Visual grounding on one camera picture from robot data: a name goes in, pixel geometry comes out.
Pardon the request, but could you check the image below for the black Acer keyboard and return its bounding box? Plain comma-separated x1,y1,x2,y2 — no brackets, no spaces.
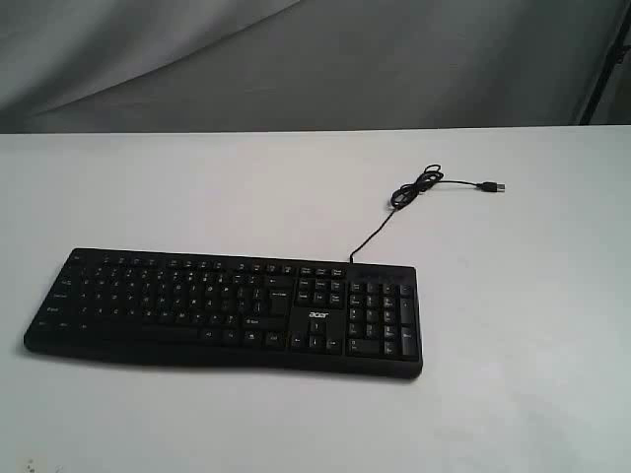
24,248,423,379

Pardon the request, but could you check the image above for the grey backdrop cloth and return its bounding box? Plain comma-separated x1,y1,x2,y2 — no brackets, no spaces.
1,1,626,133

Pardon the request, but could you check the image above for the black tripod stand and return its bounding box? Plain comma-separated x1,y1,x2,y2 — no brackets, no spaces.
578,1,630,126

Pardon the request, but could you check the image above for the black USB cable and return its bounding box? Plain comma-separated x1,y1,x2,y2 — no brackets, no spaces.
348,164,508,266

